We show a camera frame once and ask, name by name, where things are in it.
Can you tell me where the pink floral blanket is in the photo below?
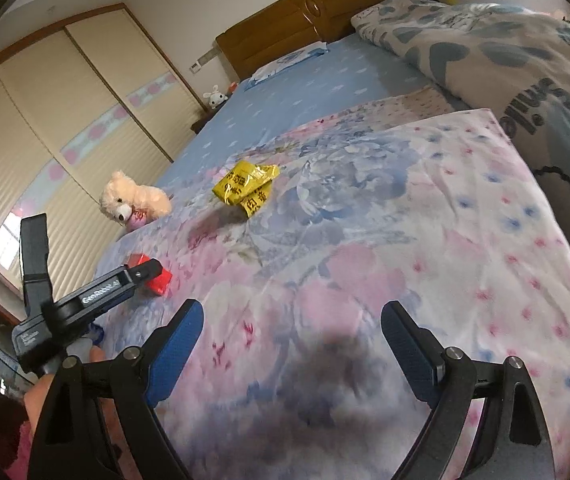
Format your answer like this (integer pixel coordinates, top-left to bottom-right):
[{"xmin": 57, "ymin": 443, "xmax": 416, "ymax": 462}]
[{"xmin": 87, "ymin": 92, "xmax": 570, "ymax": 480}]

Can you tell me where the dark wooden nightstand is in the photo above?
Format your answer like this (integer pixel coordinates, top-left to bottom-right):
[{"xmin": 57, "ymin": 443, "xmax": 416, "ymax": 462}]
[{"xmin": 190, "ymin": 105, "xmax": 226, "ymax": 135}]

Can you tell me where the yellow snack packet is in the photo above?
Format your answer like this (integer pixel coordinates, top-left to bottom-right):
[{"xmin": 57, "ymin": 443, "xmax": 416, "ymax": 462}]
[{"xmin": 212, "ymin": 160, "xmax": 281, "ymax": 220}]

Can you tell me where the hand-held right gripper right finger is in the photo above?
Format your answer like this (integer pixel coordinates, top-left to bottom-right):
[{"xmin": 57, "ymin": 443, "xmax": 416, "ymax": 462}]
[{"xmin": 380, "ymin": 301, "xmax": 556, "ymax": 480}]

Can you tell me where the red box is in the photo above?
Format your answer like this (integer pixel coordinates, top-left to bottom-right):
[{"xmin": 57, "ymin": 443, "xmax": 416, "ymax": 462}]
[{"xmin": 126, "ymin": 253, "xmax": 173, "ymax": 296}]

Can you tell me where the blue white printed quilt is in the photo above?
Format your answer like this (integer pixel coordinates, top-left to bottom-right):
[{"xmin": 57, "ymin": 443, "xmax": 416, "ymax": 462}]
[{"xmin": 351, "ymin": 0, "xmax": 570, "ymax": 266}]

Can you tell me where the light blue bed sheet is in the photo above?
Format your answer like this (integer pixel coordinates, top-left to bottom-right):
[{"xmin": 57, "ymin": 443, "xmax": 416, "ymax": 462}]
[{"xmin": 157, "ymin": 32, "xmax": 446, "ymax": 196}]

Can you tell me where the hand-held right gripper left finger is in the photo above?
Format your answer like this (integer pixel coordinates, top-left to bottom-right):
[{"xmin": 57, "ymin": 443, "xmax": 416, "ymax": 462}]
[{"xmin": 27, "ymin": 299, "xmax": 205, "ymax": 480}]

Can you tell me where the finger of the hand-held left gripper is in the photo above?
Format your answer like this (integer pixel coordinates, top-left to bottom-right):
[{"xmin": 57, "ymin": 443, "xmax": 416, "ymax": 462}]
[{"xmin": 124, "ymin": 258, "xmax": 163, "ymax": 287}]

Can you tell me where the person's left hand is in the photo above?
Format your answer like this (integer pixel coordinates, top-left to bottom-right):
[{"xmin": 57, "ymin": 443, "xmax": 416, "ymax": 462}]
[{"xmin": 24, "ymin": 346, "xmax": 108, "ymax": 441}]

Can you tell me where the blue white pillow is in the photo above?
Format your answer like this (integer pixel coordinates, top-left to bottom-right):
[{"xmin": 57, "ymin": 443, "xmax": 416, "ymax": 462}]
[{"xmin": 245, "ymin": 42, "xmax": 328, "ymax": 88}]

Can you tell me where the white bunny plush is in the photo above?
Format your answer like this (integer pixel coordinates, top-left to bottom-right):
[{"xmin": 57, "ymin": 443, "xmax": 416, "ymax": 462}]
[{"xmin": 202, "ymin": 85, "xmax": 228, "ymax": 111}]

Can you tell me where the wooden bed headboard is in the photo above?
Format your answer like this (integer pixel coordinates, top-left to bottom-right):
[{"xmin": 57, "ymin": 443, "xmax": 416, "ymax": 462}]
[{"xmin": 215, "ymin": 0, "xmax": 421, "ymax": 83}]

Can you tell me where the beige sliding door wardrobe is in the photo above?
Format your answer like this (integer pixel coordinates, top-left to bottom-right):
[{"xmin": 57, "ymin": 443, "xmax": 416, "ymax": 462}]
[{"xmin": 0, "ymin": 2, "xmax": 211, "ymax": 321}]

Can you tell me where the cream teddy bear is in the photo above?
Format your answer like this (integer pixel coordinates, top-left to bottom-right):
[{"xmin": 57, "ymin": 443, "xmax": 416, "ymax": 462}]
[{"xmin": 100, "ymin": 170, "xmax": 173, "ymax": 233}]

